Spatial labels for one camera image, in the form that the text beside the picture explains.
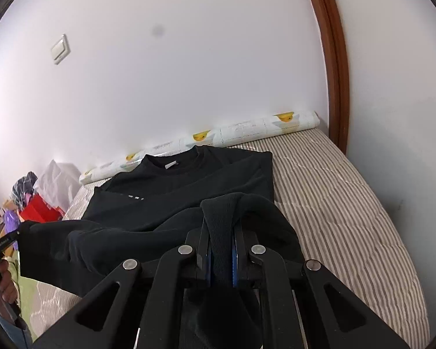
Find plaid cloth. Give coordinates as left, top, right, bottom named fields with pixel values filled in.
left=12, top=172, right=40, bottom=204

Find striped quilted mat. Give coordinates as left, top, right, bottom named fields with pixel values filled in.
left=20, top=128, right=431, bottom=349

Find purple plastic item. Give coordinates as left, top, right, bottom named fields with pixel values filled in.
left=3, top=211, right=21, bottom=232

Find person's blue fleece pants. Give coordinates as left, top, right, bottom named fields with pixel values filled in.
left=0, top=307, right=34, bottom=349

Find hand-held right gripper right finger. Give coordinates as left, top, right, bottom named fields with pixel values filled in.
left=232, top=225, right=411, bottom=349

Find black sweatshirt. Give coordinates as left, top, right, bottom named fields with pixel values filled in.
left=18, top=145, right=306, bottom=349

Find brown wooden door frame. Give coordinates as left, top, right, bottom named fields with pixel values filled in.
left=300, top=0, right=350, bottom=153

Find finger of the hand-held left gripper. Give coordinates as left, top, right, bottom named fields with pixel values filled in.
left=5, top=223, right=33, bottom=243

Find red paper bag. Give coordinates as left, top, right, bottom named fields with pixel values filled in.
left=20, top=193, right=64, bottom=222

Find person's left hand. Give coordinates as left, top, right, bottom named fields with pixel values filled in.
left=0, top=258, right=19, bottom=305

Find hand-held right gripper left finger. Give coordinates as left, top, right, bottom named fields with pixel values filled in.
left=33, top=230, right=213, bottom=349

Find white light switch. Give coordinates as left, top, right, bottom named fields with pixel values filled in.
left=51, top=33, right=71, bottom=65

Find white plastic bag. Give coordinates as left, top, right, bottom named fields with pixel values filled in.
left=34, top=159, right=82, bottom=211

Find duck print paper roll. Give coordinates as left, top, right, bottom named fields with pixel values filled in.
left=79, top=111, right=321, bottom=186

